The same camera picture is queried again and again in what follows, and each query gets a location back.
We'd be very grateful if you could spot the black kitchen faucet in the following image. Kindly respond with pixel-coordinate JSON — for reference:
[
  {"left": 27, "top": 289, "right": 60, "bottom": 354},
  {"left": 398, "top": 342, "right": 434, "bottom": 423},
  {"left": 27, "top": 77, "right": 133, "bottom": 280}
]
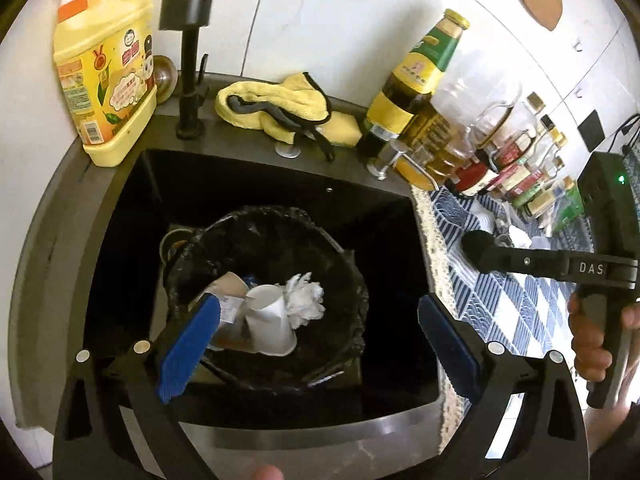
[{"left": 158, "top": 0, "right": 213, "bottom": 140}]

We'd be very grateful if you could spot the white paper cup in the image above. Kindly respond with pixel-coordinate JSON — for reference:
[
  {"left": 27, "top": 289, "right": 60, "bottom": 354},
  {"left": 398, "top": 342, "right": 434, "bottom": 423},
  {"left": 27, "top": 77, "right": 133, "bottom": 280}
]
[{"left": 245, "top": 285, "right": 297, "bottom": 356}]

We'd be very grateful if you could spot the clear cooking oil jug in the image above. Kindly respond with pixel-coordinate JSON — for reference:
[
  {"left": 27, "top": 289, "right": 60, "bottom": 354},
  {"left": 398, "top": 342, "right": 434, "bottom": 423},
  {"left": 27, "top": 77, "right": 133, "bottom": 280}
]
[{"left": 395, "top": 61, "right": 522, "bottom": 191}]

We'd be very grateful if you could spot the clear bottle beige label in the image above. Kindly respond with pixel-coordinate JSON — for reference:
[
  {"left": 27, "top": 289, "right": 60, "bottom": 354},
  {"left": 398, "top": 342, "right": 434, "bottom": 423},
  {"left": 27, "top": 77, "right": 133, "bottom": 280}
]
[{"left": 494, "top": 129, "right": 566, "bottom": 195}]

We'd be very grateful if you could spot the brown paper cup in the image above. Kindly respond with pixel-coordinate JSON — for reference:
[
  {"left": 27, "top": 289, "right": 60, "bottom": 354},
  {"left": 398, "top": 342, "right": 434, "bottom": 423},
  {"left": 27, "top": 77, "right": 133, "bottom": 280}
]
[{"left": 191, "top": 272, "right": 253, "bottom": 352}]

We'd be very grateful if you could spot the black kitchen sink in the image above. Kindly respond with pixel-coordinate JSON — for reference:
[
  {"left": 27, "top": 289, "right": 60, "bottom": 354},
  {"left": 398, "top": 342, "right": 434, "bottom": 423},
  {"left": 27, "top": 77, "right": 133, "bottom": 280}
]
[{"left": 9, "top": 105, "right": 441, "bottom": 436}]

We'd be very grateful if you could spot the black wall socket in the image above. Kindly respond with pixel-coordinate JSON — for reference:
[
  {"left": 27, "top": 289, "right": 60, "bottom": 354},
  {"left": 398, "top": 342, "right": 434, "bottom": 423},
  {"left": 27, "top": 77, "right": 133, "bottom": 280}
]
[{"left": 578, "top": 110, "right": 605, "bottom": 153}]

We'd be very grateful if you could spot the yellow dish soap bottle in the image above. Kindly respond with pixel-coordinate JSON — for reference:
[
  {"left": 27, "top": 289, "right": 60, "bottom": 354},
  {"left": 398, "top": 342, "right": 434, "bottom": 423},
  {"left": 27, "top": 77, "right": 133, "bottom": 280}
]
[{"left": 53, "top": 0, "right": 157, "bottom": 168}]

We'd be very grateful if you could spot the green label glass bottle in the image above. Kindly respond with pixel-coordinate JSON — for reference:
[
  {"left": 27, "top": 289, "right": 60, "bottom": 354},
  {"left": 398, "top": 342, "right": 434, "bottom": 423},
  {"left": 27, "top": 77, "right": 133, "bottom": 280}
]
[{"left": 356, "top": 9, "right": 470, "bottom": 158}]

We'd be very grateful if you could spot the white paper tissue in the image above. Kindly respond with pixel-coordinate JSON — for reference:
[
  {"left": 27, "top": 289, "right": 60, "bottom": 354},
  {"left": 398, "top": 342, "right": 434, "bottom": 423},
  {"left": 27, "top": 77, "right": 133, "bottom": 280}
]
[{"left": 283, "top": 272, "right": 326, "bottom": 330}]

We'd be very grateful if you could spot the blue patterned tablecloth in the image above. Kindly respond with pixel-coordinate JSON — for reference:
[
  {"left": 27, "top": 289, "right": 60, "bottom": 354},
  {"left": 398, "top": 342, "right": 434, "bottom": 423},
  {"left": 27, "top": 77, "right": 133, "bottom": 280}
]
[{"left": 411, "top": 186, "right": 587, "bottom": 410}]

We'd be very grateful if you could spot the black bin with liner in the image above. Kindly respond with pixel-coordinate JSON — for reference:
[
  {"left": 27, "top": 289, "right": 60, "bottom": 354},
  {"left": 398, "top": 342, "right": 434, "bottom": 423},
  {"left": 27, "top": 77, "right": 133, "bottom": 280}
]
[{"left": 164, "top": 207, "right": 369, "bottom": 394}]

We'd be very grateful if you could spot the person's right hand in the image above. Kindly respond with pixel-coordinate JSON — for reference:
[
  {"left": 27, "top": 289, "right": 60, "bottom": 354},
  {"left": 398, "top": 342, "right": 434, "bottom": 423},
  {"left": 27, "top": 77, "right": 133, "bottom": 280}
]
[{"left": 567, "top": 292, "right": 639, "bottom": 382}]

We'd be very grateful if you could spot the red label sauce bottle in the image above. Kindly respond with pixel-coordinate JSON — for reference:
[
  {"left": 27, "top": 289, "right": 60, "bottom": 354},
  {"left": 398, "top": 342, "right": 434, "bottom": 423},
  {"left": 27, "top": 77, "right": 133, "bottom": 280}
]
[{"left": 492, "top": 114, "right": 554, "bottom": 171}]

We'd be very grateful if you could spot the green label oil bottle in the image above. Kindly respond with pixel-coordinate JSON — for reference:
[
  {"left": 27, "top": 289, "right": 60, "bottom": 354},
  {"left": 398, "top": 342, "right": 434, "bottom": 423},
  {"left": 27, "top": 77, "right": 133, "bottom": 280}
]
[{"left": 551, "top": 177, "right": 584, "bottom": 234}]

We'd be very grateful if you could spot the dark bottle red label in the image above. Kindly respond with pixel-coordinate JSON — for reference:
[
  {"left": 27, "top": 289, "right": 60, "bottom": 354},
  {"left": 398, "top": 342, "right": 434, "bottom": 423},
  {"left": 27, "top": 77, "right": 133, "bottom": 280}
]
[{"left": 510, "top": 156, "right": 564, "bottom": 208}]

